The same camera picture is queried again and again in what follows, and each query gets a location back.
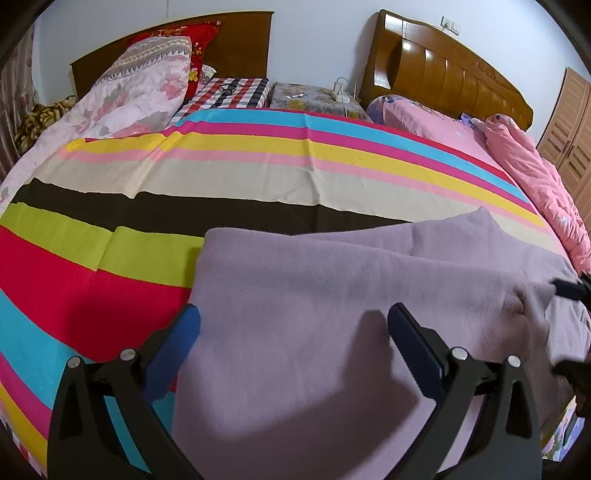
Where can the brown yellow blanket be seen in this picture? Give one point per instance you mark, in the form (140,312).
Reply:
(41,120)

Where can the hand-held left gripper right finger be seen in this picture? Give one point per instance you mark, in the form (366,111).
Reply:
(415,350)

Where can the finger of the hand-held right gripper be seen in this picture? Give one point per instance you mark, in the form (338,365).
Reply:
(575,376)
(568,289)

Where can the dark wooden headboard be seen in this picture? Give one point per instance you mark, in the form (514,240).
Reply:
(240,46)

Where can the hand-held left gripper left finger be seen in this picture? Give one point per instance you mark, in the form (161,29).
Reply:
(178,341)

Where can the red floral pillow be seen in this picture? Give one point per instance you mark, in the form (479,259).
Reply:
(198,37)

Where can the pink floral quilt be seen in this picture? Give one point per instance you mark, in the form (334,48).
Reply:
(120,92)

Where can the striped colourful blanket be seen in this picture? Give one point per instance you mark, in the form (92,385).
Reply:
(231,184)

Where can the glossy light wooden headboard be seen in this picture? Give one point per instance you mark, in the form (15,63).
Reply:
(438,69)

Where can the checked bed sheet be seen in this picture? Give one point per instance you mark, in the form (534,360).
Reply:
(249,94)

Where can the lilac pants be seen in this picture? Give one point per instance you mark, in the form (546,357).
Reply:
(323,300)

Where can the wooden wardrobe door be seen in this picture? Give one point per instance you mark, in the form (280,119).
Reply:
(568,129)

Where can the black eyeglasses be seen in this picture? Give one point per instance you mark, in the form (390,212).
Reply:
(228,88)

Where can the pink floral pillow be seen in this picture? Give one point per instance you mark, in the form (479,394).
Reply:
(392,108)

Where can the white power strip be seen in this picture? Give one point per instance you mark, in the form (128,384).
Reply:
(341,94)

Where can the floral covered nightstand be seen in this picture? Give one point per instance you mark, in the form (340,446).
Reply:
(314,106)

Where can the small purple cloth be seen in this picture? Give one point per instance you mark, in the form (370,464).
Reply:
(472,121)

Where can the white wall socket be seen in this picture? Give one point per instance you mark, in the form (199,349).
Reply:
(450,25)

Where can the pink bed sheet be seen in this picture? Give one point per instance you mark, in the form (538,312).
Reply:
(443,134)

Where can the pink floral curtain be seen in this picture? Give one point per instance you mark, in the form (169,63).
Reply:
(16,78)

